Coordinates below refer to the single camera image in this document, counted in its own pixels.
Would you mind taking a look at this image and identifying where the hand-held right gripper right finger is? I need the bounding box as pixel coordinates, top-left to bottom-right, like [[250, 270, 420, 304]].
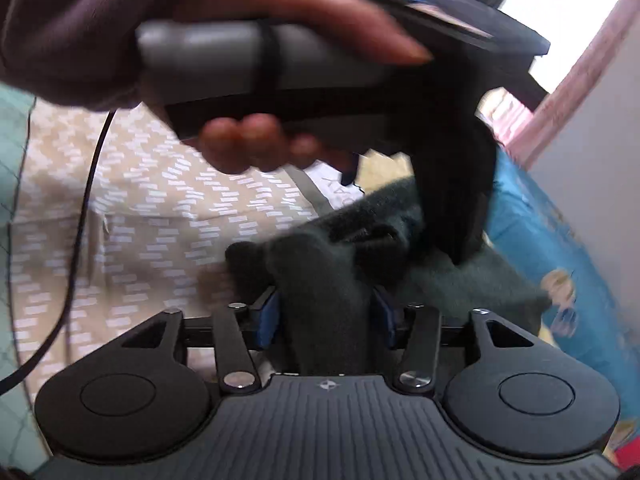
[[372, 287, 534, 395]]

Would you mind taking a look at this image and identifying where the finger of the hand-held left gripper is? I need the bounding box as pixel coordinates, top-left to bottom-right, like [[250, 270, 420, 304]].
[[330, 222, 402, 257]]

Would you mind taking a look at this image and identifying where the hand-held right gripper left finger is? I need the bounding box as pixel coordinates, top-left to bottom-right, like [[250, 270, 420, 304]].
[[120, 287, 280, 394]]

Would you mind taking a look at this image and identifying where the dark green knit sweater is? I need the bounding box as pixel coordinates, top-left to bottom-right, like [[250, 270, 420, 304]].
[[225, 175, 551, 376]]

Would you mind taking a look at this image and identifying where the person's left hand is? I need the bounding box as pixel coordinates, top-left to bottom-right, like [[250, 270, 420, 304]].
[[172, 0, 435, 177]]

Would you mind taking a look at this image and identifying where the pale yellow blanket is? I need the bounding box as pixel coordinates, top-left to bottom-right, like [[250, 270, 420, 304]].
[[357, 152, 416, 197]]

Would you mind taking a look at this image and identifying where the pink patterned blanket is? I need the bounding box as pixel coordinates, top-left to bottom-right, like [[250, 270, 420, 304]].
[[10, 105, 368, 378]]

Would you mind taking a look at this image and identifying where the blue floral quilt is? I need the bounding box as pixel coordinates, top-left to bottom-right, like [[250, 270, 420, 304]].
[[484, 149, 640, 433]]

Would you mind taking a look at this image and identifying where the window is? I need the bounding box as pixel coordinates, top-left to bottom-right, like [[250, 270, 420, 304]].
[[457, 0, 623, 96]]

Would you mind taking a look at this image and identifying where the pink curtain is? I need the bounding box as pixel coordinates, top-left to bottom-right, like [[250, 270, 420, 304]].
[[477, 7, 632, 163]]

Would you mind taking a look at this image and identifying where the red bed sheet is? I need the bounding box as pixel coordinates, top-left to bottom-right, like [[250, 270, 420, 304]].
[[612, 437, 640, 469]]

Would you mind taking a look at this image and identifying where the black cable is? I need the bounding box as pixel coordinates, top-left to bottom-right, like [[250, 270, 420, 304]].
[[0, 109, 117, 397]]

